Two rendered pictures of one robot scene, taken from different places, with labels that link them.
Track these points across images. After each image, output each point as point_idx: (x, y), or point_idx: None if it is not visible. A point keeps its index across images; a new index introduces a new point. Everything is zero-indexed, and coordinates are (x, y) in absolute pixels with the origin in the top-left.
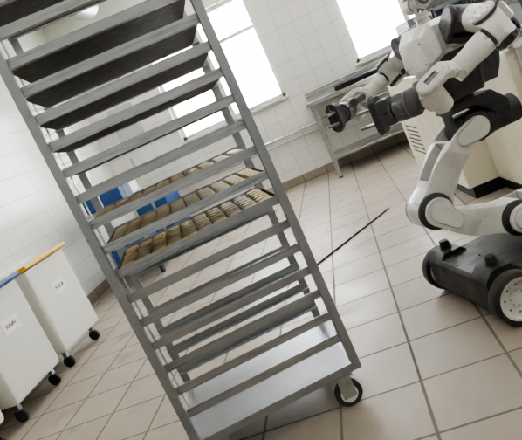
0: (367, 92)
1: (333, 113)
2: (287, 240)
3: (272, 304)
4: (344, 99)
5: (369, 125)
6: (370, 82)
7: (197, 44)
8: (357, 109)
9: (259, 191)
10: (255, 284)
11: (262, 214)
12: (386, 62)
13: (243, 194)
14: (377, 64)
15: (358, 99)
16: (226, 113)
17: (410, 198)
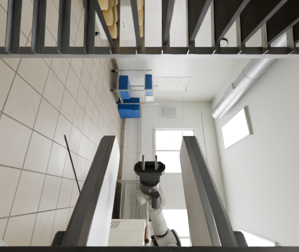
0: (157, 211)
1: (154, 168)
2: (47, 54)
3: None
4: (160, 187)
5: (107, 190)
6: (163, 218)
7: (286, 52)
8: (146, 195)
9: (109, 16)
10: (20, 1)
11: (87, 40)
12: (175, 242)
13: (117, 30)
14: (176, 232)
15: (155, 200)
16: (206, 49)
17: None
